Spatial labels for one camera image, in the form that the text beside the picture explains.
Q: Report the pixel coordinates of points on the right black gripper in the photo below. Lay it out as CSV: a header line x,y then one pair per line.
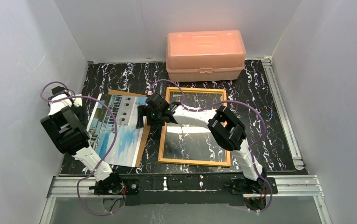
x,y
142,116

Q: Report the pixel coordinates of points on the building photo print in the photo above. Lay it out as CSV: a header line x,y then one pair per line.
x,y
102,127

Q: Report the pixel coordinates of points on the brown cardboard backing board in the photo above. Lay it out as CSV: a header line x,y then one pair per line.
x,y
130,144

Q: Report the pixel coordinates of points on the aluminium side rail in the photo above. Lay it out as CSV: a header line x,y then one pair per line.
x,y
289,134

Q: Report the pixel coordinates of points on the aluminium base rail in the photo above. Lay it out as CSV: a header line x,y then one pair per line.
x,y
282,185

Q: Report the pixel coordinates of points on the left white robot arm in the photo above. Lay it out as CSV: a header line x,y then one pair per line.
x,y
65,124

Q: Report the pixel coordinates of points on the yellow wooden picture frame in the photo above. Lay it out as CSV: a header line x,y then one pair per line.
x,y
193,145

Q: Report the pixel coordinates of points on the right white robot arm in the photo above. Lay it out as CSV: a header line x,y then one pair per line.
x,y
226,128

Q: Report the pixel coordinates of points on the clear acrylic sheet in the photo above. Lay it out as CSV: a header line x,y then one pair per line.
x,y
196,118

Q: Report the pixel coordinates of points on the orange plastic storage box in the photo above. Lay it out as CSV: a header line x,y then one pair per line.
x,y
205,55

